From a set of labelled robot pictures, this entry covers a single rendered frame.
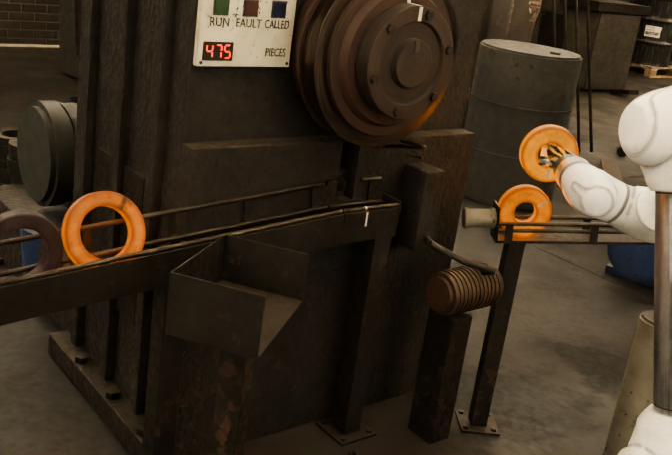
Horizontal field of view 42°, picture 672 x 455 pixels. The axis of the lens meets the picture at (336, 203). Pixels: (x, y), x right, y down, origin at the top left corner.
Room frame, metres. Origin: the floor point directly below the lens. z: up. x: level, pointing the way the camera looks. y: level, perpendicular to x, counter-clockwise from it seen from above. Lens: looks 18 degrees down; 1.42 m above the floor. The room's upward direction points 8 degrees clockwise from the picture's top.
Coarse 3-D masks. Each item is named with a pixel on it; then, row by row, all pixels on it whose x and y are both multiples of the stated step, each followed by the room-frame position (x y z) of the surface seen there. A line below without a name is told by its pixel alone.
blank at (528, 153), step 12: (540, 132) 2.29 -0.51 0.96; (552, 132) 2.29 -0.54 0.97; (564, 132) 2.29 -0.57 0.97; (528, 144) 2.29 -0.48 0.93; (540, 144) 2.29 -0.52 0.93; (564, 144) 2.29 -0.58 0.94; (576, 144) 2.30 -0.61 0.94; (528, 156) 2.29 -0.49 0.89; (528, 168) 2.29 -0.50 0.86; (540, 168) 2.29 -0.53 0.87; (540, 180) 2.29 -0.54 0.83; (552, 180) 2.30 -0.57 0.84
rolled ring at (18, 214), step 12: (0, 216) 1.64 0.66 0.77; (12, 216) 1.64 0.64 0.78; (24, 216) 1.65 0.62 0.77; (36, 216) 1.67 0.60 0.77; (0, 228) 1.62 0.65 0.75; (12, 228) 1.64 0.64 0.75; (24, 228) 1.65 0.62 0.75; (36, 228) 1.67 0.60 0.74; (48, 228) 1.68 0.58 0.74; (48, 240) 1.68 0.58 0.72; (60, 240) 1.70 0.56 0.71; (48, 252) 1.69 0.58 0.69; (60, 252) 1.70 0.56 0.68; (48, 264) 1.69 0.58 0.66; (0, 276) 1.65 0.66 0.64
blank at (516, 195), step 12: (516, 192) 2.39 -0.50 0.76; (528, 192) 2.40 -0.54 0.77; (540, 192) 2.40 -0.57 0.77; (504, 204) 2.39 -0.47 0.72; (516, 204) 2.39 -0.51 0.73; (540, 204) 2.40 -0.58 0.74; (504, 216) 2.39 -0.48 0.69; (540, 216) 2.40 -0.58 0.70; (516, 228) 2.39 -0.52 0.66; (528, 228) 2.40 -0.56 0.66; (540, 228) 2.40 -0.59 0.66
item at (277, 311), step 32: (192, 256) 1.70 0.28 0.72; (224, 256) 1.85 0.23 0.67; (256, 256) 1.83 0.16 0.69; (288, 256) 1.81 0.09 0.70; (192, 288) 1.59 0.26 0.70; (224, 288) 1.57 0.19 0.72; (256, 288) 1.83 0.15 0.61; (288, 288) 1.81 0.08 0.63; (192, 320) 1.59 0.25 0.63; (224, 320) 1.57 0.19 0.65; (256, 320) 1.55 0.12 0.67; (224, 352) 1.70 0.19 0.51; (256, 352) 1.55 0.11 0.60; (224, 384) 1.70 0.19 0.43; (224, 416) 1.69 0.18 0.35; (224, 448) 1.69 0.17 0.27
